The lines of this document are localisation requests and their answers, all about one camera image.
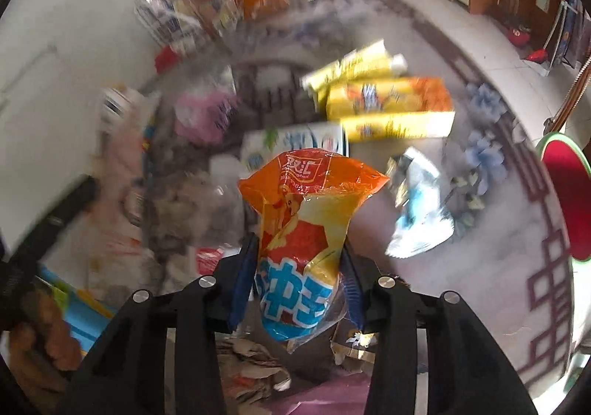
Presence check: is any orange yellow juice carton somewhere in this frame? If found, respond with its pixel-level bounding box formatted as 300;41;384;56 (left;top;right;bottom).
325;77;456;142

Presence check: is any patterned table cloth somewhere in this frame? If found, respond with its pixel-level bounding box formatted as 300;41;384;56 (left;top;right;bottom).
146;0;573;396

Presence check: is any red watermelon stool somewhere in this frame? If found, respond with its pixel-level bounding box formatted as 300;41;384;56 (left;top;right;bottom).
536;133;591;263

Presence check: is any blue white plastic wrapper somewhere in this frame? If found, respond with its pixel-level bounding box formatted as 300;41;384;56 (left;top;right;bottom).
386;147;454;259

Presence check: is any orange snack bag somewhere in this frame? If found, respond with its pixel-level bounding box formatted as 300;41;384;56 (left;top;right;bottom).
238;148;388;351

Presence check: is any pink plastic bag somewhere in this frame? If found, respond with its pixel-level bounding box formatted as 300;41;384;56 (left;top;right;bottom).
174;92;238;146

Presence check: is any white milk carton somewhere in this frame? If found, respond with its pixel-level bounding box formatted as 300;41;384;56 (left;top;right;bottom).
240;122;349;179

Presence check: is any yellow tissue pack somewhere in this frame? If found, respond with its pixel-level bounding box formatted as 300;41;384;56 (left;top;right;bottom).
301;40;409;92

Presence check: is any left hand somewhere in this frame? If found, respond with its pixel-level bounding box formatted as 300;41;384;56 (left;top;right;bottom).
8;291;82;414

